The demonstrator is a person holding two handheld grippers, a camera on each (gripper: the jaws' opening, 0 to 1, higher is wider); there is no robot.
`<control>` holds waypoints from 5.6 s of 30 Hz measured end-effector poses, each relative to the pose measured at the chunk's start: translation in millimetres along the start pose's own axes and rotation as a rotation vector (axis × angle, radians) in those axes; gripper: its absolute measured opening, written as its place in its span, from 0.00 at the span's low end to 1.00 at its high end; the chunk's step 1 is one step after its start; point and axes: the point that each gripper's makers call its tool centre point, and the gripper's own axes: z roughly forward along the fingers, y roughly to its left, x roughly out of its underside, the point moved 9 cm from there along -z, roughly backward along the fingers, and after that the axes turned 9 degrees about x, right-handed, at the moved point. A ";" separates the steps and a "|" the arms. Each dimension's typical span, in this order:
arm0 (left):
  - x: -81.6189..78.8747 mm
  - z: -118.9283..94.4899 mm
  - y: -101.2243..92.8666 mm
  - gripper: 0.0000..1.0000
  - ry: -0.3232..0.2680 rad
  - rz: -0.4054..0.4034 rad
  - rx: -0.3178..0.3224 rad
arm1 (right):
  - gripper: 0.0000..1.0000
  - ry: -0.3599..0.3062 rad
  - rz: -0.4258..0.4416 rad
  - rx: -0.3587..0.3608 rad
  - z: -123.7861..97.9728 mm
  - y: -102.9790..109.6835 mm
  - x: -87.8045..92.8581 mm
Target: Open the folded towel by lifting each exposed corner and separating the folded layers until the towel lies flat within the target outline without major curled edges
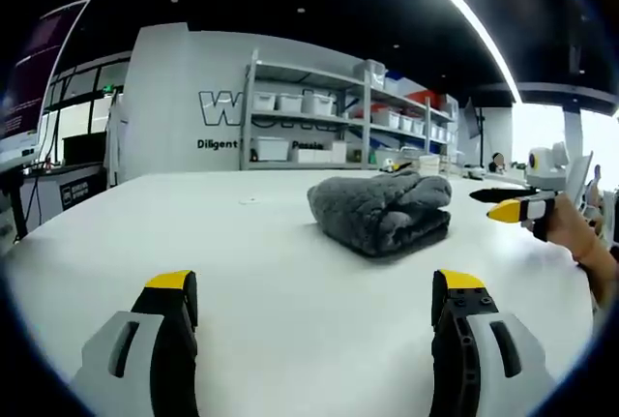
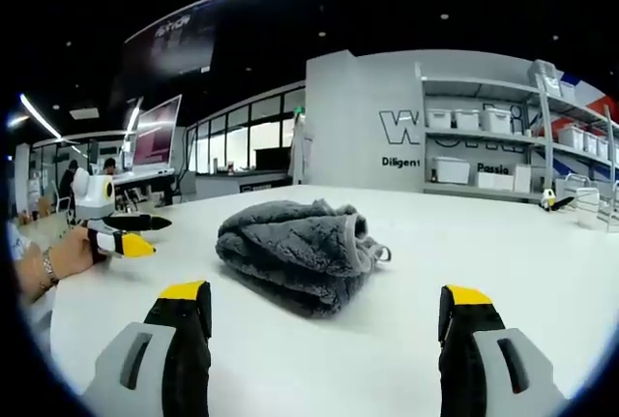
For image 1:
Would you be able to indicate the grey fluffy towel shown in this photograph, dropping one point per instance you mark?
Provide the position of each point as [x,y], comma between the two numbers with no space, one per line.
[377,209]

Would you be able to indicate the person's right hand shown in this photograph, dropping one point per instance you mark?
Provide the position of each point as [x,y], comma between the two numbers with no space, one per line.
[573,228]

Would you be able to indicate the grey metal shelf rack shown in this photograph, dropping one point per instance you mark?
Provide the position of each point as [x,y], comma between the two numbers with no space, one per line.
[367,112]

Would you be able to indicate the long ceiling light strip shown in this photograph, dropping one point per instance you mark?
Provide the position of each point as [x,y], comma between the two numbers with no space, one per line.
[476,25]

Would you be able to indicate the group of white storage bins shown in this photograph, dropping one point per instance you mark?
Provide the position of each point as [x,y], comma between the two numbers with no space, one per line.
[314,103]

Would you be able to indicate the white hanging coat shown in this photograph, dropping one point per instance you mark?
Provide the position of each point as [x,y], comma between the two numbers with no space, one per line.
[115,141]

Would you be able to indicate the small black monitor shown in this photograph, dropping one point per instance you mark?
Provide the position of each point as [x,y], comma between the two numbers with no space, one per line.
[83,150]

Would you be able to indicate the large display screen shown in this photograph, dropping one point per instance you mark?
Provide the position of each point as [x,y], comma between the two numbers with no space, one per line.
[34,83]

